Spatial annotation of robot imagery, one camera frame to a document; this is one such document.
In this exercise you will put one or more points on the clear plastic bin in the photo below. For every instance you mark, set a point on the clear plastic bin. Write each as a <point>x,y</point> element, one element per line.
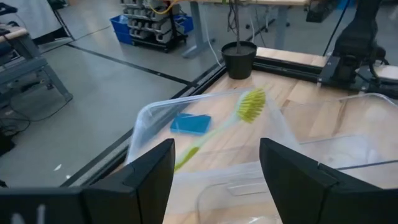
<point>149,124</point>
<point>224,186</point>
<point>342,149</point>

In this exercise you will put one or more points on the green dish brush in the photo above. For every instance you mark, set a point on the green dish brush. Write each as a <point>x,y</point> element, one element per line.
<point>252,105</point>

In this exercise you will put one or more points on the parts rack with grey bins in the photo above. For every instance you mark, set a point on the parts rack with grey bins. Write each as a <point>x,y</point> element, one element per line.
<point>149,25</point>

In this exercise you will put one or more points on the white panel board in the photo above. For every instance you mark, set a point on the white panel board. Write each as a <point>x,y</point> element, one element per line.
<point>28,15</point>

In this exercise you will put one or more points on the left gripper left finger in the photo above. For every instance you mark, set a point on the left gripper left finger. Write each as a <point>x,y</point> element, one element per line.
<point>140,193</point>

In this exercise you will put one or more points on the black aluminium table frame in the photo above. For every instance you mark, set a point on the black aluminium table frame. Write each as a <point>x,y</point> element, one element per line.
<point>286,70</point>

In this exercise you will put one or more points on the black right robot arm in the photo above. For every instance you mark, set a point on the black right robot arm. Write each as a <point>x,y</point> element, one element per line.
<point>354,40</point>

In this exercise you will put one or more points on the grey workbench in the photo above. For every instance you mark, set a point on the grey workbench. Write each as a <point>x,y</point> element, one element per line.
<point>28,67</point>

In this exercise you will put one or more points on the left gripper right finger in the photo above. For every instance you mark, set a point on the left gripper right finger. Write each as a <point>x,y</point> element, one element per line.
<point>298,193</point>

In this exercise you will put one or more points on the blue cellulose sponge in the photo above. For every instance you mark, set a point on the blue cellulose sponge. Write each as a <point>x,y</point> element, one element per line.
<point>191,124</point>

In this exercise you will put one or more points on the blue storage crate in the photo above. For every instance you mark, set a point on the blue storage crate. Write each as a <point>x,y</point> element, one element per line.
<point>122,31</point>
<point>185,24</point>

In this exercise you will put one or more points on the black box under desk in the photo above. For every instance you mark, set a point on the black box under desk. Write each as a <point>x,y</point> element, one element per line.
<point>321,11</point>

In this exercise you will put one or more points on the green potted plant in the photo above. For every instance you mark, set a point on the green potted plant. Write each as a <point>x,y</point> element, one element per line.
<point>239,62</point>

